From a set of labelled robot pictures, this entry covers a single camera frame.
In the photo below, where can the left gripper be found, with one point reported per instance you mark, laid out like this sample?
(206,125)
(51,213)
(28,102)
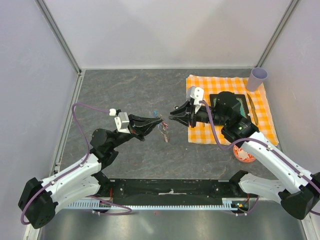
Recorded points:
(140,126)

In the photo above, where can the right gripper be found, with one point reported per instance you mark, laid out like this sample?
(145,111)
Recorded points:
(192,113)

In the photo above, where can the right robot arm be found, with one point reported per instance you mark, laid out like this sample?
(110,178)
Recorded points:
(296,189)

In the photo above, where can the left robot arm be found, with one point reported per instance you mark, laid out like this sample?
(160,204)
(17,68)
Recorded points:
(42,199)

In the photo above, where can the orange checkered cloth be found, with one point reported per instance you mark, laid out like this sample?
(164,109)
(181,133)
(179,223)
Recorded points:
(202,133)

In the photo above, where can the green square plate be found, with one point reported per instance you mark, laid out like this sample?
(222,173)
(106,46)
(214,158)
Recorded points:
(242,105)

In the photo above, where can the gold knife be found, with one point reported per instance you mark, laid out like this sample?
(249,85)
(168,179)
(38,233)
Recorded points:
(256,120)

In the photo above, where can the lilac cup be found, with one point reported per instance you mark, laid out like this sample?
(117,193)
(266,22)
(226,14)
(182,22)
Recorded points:
(256,78)

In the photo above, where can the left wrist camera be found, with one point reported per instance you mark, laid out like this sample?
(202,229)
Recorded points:
(121,120)

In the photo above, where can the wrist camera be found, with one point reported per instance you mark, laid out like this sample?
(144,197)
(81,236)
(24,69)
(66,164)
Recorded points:
(121,120)
(196,94)

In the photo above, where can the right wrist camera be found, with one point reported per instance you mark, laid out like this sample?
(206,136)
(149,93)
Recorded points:
(196,94)

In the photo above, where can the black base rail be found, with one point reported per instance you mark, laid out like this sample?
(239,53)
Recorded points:
(175,192)

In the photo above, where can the slotted cable duct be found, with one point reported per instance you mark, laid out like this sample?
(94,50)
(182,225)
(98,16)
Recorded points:
(96,205)

